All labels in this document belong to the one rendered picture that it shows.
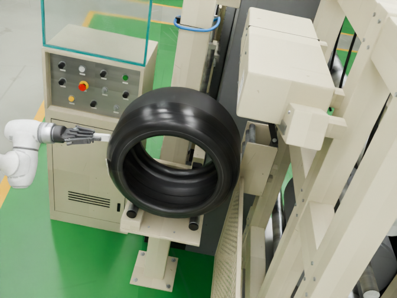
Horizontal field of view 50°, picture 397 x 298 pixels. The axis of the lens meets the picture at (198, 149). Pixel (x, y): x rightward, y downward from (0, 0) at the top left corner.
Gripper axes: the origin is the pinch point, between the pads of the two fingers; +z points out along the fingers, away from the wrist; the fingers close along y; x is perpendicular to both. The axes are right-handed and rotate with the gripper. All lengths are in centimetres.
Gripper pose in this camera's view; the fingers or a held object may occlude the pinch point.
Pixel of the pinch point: (102, 137)
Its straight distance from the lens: 182.0
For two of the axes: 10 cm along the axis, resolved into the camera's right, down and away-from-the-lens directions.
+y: 1.0, -5.7, 8.2
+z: 9.9, 0.8, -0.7
